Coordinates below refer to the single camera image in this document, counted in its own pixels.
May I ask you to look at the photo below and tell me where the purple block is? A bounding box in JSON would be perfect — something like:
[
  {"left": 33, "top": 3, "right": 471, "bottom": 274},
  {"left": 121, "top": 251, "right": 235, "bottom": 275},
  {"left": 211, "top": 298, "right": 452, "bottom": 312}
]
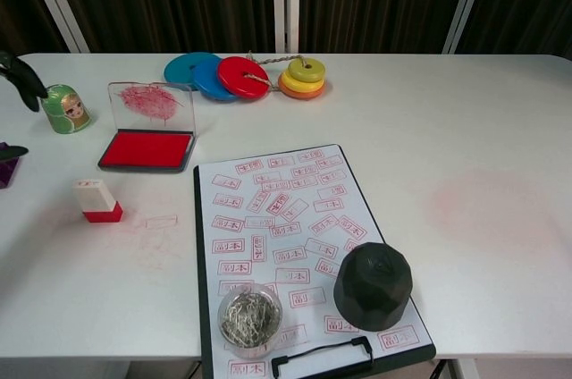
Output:
[{"left": 0, "top": 141, "right": 21, "bottom": 190}]

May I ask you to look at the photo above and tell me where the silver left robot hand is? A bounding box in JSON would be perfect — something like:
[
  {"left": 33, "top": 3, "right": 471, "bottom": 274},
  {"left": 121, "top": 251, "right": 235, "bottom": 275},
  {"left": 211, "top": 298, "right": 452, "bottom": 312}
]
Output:
[{"left": 0, "top": 50, "right": 49, "bottom": 162}]

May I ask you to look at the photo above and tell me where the red ink pad clear lid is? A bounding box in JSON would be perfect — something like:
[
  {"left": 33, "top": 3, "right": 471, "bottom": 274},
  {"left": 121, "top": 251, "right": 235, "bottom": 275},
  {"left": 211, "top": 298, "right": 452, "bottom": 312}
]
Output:
[{"left": 97, "top": 80, "right": 198, "bottom": 173}]

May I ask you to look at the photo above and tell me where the blue disc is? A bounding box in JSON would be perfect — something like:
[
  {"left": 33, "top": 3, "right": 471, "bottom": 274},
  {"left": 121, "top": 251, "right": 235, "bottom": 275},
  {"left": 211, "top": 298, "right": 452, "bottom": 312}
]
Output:
[{"left": 192, "top": 58, "right": 238, "bottom": 102}]

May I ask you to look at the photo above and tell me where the lime green small disc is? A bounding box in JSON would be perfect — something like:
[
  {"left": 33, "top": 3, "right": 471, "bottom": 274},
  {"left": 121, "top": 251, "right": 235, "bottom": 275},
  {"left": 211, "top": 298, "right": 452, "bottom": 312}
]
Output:
[{"left": 287, "top": 57, "right": 326, "bottom": 83}]

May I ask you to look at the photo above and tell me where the yellow disc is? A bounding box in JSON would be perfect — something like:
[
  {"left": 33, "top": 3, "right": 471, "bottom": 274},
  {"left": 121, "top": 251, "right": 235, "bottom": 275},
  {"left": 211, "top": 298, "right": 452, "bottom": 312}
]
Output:
[{"left": 279, "top": 70, "right": 326, "bottom": 92}]

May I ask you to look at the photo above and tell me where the orange disc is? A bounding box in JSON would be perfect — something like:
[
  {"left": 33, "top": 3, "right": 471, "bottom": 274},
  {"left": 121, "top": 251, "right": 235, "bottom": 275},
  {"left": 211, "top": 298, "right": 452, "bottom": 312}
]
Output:
[{"left": 277, "top": 77, "right": 326, "bottom": 100}]

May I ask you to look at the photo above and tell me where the red disc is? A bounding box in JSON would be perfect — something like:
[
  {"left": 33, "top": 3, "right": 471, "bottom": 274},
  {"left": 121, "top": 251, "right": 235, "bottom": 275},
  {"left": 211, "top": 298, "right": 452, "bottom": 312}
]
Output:
[{"left": 217, "top": 56, "right": 272, "bottom": 100}]

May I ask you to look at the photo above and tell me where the green matryoshka doll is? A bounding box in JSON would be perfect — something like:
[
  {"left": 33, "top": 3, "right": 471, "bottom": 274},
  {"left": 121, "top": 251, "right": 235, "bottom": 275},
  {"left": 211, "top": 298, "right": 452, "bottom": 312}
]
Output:
[{"left": 39, "top": 82, "right": 97, "bottom": 135}]

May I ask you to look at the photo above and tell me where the black clipboard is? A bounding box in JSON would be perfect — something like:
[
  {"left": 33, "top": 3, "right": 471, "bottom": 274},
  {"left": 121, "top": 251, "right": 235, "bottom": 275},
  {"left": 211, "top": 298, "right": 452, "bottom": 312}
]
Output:
[{"left": 192, "top": 143, "right": 436, "bottom": 379}]

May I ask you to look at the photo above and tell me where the teal disc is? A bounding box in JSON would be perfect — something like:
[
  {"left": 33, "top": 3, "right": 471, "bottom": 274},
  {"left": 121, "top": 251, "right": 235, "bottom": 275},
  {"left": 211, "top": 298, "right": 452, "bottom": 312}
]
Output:
[{"left": 163, "top": 52, "right": 223, "bottom": 88}]

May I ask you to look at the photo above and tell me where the clear round box of clips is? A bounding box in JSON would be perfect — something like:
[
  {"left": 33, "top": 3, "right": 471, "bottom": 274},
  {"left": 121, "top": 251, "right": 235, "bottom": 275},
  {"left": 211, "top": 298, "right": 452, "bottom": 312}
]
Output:
[{"left": 216, "top": 284, "right": 283, "bottom": 358}]

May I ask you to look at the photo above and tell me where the white red rubber stamp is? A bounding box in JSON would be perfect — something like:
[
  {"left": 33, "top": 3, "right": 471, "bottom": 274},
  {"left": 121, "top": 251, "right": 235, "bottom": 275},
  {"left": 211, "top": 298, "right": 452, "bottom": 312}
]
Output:
[{"left": 73, "top": 178, "right": 124, "bottom": 223}]

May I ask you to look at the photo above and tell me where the black faceted cup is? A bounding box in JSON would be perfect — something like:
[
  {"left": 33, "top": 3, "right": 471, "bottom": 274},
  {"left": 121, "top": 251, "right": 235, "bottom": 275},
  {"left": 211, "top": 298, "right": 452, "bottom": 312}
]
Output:
[{"left": 332, "top": 240, "right": 413, "bottom": 332}]

